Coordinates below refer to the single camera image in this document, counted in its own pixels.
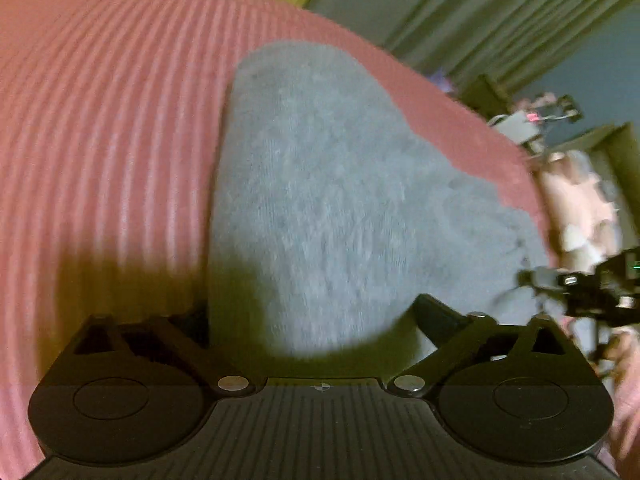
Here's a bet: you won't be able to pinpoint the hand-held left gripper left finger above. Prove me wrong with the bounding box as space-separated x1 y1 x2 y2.
74 304 252 395

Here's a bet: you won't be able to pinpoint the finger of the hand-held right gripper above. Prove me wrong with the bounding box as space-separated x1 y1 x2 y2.
500 267 576 311

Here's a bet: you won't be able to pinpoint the grey-green curtain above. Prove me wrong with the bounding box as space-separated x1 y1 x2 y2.
382 0 640 78

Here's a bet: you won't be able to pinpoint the pink patterned clothing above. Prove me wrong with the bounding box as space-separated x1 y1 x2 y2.
535 149 623 266

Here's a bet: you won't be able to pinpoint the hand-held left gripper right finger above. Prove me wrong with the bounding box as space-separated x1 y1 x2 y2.
387 294 572 397

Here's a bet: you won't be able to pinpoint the grey fleece pants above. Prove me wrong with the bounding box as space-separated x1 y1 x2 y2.
206 42 553 361

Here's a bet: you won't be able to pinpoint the grey device with red light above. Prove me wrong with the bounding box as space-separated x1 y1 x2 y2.
487 109 548 148

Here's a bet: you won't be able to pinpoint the pink ribbed blanket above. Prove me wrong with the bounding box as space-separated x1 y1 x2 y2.
0 0 556 476

